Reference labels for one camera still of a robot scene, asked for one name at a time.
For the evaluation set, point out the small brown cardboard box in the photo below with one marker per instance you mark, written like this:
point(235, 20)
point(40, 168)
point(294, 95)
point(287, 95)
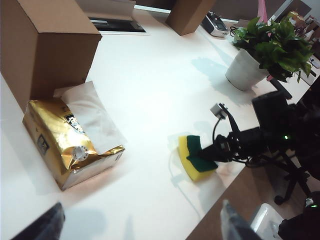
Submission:
point(190, 15)

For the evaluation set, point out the white tissue sheet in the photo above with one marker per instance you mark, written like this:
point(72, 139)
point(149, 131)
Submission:
point(92, 115)

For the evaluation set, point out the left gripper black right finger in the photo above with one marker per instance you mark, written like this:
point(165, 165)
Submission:
point(235, 225)

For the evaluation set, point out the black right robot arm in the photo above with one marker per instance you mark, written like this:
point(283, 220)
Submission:
point(275, 112)

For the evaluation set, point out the white and black label printer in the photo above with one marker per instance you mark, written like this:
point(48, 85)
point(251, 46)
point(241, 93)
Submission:
point(216, 25)

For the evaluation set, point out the white plant pot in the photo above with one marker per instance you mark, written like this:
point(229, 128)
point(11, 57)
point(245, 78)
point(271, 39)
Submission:
point(243, 70)

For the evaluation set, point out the large brown cardboard box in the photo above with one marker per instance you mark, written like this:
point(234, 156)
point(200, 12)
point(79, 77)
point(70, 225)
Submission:
point(45, 47)

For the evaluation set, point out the black office chair base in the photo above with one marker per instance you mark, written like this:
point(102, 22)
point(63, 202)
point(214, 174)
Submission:
point(293, 180)

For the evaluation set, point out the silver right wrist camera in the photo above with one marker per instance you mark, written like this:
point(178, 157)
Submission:
point(218, 110)

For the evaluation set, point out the wide brown desk divider panel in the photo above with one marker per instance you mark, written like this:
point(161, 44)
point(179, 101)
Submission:
point(250, 7)

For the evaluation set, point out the green leafy plant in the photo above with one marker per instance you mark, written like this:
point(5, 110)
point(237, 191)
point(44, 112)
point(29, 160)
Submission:
point(277, 45)

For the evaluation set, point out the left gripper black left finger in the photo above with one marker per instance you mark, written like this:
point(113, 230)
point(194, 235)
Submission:
point(47, 225)

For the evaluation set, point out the yellow sponge with green pad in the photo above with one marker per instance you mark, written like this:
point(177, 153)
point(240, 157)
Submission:
point(187, 157)

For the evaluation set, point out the clear white plastic container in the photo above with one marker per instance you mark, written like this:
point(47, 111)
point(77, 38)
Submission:
point(265, 217)

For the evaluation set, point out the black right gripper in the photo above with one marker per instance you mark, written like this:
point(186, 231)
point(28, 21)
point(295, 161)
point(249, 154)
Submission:
point(242, 143)

